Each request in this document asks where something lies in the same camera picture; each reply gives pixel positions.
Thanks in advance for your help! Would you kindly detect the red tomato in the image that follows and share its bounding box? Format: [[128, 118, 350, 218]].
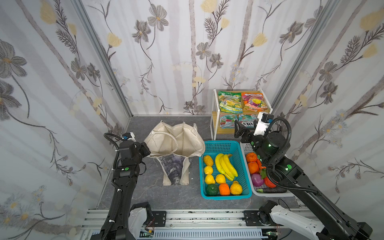
[[264, 177, 277, 189]]

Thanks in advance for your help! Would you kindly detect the orange persimmon upper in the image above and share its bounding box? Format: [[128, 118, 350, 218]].
[[246, 153, 258, 163]]

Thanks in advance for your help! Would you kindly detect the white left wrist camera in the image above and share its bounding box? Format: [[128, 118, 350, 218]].
[[122, 132, 136, 142]]

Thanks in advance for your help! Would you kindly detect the yellow lemon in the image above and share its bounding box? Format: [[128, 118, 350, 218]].
[[203, 155, 214, 167], [204, 166, 214, 175], [205, 174, 216, 185], [215, 174, 226, 185]]

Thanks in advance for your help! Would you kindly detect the dark cucumber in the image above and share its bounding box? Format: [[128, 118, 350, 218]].
[[256, 187, 287, 194]]

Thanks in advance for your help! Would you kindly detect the orange snack bag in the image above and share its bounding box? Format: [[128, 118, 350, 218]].
[[241, 93, 269, 112]]

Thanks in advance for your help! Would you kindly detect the orange persimmon lower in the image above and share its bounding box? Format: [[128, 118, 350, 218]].
[[248, 162, 260, 175]]

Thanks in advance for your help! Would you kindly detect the yellow lemon top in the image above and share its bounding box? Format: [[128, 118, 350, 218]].
[[203, 155, 214, 167]]

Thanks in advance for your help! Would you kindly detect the large yellow citrus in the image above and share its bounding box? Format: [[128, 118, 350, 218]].
[[230, 181, 243, 196]]

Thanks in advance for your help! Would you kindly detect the Fox's candy bag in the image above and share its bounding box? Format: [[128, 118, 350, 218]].
[[238, 114, 259, 128]]

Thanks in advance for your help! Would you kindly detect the green snack bag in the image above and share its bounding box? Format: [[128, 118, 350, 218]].
[[218, 91, 243, 114]]

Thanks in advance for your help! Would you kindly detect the white plastic basket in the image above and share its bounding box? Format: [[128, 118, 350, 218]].
[[240, 143, 294, 198]]

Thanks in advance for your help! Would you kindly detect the green avocado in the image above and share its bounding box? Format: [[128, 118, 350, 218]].
[[206, 184, 219, 197]]

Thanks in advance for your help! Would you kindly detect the yellow banana bunch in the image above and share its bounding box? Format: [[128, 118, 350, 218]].
[[215, 154, 238, 181]]

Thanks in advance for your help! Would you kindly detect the teal plastic basket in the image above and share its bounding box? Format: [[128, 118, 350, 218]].
[[199, 140, 252, 200]]

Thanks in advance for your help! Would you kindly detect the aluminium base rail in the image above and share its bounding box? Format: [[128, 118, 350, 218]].
[[79, 208, 331, 240]]

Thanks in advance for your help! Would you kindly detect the purple onion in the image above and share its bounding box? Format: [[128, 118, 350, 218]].
[[251, 173, 264, 187]]

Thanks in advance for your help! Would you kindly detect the red green candy bag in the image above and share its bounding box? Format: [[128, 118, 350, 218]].
[[219, 114, 238, 129]]

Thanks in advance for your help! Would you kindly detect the cream canvas tote bag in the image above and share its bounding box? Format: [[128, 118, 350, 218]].
[[145, 121, 206, 186]]

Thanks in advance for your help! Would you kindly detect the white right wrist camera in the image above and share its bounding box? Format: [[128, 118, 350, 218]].
[[254, 112, 274, 136]]

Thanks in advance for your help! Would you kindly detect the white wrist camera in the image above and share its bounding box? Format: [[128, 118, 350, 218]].
[[122, 132, 136, 142], [254, 112, 274, 136]]

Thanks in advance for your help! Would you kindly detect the orange persimmon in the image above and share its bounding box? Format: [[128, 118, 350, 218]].
[[246, 153, 258, 163], [248, 162, 260, 175]]

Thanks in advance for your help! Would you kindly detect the white wooden shelf rack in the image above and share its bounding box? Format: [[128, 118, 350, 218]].
[[210, 87, 274, 141]]

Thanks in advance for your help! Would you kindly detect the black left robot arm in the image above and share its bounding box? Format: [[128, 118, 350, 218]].
[[91, 133, 151, 240]]

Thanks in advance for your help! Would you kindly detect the orange fruit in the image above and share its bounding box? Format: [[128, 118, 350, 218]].
[[219, 183, 231, 196]]

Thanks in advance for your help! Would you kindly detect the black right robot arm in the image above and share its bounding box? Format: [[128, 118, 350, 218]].
[[235, 117, 373, 240]]

